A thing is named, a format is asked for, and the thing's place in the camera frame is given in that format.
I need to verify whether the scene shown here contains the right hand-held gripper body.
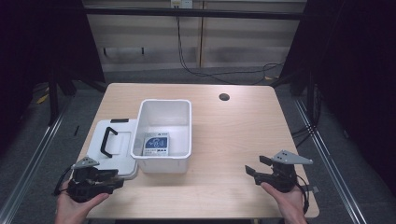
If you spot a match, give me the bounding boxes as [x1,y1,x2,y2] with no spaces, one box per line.
[253,149,314,193]

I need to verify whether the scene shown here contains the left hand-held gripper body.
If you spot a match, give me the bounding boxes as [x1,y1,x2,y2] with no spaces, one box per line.
[66,156,108,203]

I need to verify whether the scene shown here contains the white lid with black handle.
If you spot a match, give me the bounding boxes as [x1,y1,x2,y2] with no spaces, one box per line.
[86,118,140,181]

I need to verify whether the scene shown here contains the person's left hand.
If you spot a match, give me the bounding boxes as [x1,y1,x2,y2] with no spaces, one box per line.
[54,180,111,224]

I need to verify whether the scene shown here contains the person's right hand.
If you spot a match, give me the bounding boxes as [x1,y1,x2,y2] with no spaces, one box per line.
[260,181,308,224]

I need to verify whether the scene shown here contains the blue and white packet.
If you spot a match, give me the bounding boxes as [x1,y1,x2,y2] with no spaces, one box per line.
[142,132,171,157]

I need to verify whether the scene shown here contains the white plastic storage box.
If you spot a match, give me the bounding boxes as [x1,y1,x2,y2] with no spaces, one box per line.
[130,98,193,175]

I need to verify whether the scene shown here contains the black metal stand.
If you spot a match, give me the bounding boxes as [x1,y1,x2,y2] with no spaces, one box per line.
[47,59,61,126]

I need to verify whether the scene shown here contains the yellow floor tape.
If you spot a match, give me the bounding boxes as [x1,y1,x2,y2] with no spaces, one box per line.
[35,92,50,105]

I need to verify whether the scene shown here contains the dark curtain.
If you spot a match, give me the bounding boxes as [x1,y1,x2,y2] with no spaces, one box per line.
[0,0,106,157]
[278,0,396,190]

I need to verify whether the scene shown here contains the black horizontal bar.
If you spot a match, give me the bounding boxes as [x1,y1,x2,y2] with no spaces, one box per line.
[83,7,308,21]

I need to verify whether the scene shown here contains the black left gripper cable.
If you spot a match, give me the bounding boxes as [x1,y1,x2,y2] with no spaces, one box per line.
[53,165,75,197]

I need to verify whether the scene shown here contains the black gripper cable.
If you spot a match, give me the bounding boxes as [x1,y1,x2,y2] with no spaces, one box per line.
[293,175,311,216]
[53,165,75,197]

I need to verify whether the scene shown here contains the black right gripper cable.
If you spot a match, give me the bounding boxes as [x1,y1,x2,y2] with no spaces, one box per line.
[293,175,311,216]

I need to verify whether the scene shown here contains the black floor cables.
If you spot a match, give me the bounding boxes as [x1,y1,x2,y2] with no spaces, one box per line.
[290,123,319,149]

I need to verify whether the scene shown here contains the metal floor rail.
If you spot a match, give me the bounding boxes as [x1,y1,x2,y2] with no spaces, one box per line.
[293,98,369,224]
[0,101,73,224]

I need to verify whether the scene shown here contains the black cable from wall socket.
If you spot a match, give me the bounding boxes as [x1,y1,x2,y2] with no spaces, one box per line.
[175,15,285,86]

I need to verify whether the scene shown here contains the white wall socket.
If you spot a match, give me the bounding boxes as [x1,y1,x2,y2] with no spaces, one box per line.
[170,0,194,9]

